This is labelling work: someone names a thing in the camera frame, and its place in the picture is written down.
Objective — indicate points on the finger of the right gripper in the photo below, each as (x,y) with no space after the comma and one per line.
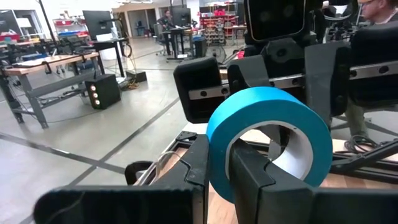
(326,62)
(248,70)

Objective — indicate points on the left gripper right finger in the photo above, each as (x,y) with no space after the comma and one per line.
(280,202)

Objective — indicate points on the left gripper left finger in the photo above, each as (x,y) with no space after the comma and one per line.
(140,205)

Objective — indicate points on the light blue tape roll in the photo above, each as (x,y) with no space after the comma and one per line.
(264,102)

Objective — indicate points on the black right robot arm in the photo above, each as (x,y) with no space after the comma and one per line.
(320,21)

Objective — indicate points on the black clamp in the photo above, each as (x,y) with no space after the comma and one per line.
(133,174)

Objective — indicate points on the round floor fan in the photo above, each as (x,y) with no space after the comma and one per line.
(217,53)

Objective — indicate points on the black waste bin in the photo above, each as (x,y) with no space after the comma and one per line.
(200,46)

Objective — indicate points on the clear plastic bin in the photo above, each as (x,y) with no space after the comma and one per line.
(157,161)

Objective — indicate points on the red storage shelf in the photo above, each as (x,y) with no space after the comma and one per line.
(217,25)

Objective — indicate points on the small black box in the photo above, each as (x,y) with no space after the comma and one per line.
(136,76)

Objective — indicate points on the black standing desk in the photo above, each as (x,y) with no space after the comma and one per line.
(178,31)

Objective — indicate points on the person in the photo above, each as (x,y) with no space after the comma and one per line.
(382,12)
(166,21)

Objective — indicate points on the black speaker box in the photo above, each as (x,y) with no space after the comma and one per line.
(102,91)

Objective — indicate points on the black monitor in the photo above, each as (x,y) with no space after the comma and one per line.
(97,23)

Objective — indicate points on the wooden workbench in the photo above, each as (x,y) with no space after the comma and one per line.
(62,59)

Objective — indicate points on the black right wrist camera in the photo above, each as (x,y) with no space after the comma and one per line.
(273,18)

